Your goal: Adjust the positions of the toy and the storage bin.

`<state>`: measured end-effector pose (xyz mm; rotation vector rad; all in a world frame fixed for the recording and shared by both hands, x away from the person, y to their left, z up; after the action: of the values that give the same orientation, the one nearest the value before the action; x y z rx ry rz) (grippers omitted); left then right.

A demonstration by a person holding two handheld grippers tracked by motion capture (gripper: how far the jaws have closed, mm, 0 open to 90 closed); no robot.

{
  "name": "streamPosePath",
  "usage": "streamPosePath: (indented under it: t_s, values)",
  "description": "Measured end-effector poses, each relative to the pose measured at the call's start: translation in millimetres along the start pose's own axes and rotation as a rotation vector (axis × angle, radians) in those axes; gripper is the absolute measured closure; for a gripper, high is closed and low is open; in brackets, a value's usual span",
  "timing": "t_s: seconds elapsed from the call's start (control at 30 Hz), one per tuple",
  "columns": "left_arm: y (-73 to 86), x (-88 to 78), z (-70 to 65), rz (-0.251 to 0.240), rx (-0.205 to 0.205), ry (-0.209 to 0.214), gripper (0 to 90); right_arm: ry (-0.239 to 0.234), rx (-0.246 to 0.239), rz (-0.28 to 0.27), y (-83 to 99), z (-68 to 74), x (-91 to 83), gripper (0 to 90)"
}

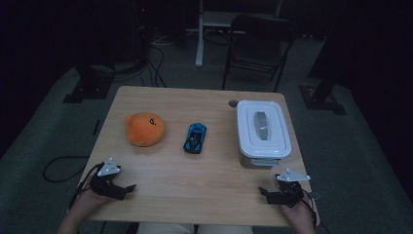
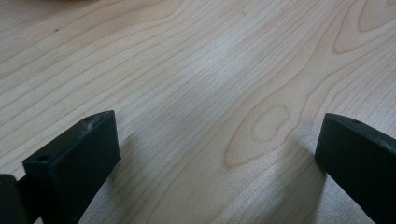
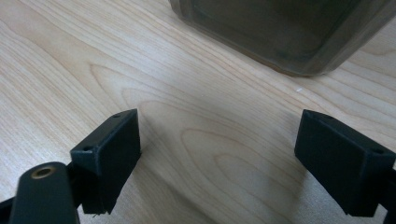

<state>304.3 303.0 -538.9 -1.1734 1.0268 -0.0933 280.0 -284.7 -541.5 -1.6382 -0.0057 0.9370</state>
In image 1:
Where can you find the grey tape piece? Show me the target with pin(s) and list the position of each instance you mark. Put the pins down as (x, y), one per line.
(314, 195)

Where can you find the dark equipment stand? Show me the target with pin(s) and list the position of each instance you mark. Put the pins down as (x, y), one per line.
(139, 32)

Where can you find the orange plush toy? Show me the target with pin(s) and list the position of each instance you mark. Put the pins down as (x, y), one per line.
(144, 129)

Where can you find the black stand base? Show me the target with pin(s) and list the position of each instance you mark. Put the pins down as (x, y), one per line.
(319, 97)
(89, 87)

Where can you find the clear plastic storage box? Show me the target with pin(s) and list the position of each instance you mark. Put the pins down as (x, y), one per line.
(259, 162)

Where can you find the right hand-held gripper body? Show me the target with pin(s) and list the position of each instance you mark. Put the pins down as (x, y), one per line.
(292, 176)

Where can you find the person's left hand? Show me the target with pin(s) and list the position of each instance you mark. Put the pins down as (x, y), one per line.
(85, 204)

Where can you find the white desk frame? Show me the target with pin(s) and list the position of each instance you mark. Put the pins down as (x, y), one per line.
(203, 32)

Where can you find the black folding chair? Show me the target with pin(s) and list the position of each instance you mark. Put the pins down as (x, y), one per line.
(259, 42)

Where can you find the blue toy car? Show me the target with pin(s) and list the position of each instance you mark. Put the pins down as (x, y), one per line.
(195, 138)

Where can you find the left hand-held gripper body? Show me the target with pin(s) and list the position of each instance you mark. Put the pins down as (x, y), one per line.
(109, 167)

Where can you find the white storage box lid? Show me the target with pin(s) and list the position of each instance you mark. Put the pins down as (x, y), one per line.
(263, 128)

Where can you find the person's right hand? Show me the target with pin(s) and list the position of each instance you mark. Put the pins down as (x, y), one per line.
(300, 216)

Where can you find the small black bar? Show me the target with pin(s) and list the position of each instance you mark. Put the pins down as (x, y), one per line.
(96, 127)

